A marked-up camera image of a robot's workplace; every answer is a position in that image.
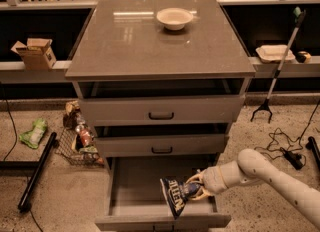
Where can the grey drawer cabinet with countertop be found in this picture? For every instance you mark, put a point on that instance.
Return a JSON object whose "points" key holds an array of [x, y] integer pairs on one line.
{"points": [[126, 53]]}

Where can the yellow tape measure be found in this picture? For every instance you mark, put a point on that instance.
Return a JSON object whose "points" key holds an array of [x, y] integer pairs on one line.
{"points": [[303, 57]]}

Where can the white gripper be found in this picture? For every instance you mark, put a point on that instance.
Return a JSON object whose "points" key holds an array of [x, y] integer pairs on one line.
{"points": [[212, 179]]}

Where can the red soda can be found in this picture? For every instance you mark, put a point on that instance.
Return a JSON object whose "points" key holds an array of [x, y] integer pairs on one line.
{"points": [[85, 137]]}

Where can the black stand leg left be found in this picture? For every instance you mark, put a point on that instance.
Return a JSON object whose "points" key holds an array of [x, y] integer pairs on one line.
{"points": [[24, 204]]}

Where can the white takeout container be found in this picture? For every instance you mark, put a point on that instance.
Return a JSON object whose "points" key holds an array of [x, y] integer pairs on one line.
{"points": [[271, 53]]}

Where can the grabber reacher tool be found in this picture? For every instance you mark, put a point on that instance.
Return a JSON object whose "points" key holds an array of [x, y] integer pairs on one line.
{"points": [[299, 17]]}

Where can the middle grey drawer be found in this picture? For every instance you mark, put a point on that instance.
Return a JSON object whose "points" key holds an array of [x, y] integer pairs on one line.
{"points": [[161, 145]]}

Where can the wire basket with snacks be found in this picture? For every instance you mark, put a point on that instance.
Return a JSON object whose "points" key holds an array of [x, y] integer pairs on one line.
{"points": [[69, 143]]}

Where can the green snack bag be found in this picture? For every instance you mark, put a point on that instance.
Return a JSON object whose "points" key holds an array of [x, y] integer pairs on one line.
{"points": [[33, 137]]}

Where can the bottom grey open drawer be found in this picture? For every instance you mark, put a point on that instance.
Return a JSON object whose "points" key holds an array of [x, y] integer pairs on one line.
{"points": [[135, 202]]}

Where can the black stand leg right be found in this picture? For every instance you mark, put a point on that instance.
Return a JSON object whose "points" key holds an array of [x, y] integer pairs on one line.
{"points": [[312, 145]]}

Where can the black stand leg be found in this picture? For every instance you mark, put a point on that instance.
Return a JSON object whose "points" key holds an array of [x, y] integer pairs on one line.
{"points": [[24, 204], [312, 145]]}

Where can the blue chip bag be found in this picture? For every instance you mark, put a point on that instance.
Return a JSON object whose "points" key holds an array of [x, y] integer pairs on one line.
{"points": [[178, 193]]}

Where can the white bowl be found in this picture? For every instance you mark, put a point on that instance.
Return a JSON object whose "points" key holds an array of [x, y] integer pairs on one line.
{"points": [[174, 18]]}

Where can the black power adapter with cable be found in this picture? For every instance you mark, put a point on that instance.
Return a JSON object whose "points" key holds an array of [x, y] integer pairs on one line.
{"points": [[290, 155]]}

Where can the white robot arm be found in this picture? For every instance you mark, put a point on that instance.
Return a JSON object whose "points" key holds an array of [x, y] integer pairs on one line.
{"points": [[251, 167]]}

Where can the cardboard box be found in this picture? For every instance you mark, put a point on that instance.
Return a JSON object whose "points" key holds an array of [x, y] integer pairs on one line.
{"points": [[36, 54]]}

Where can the top grey drawer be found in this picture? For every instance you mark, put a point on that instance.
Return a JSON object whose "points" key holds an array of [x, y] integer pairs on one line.
{"points": [[152, 111]]}

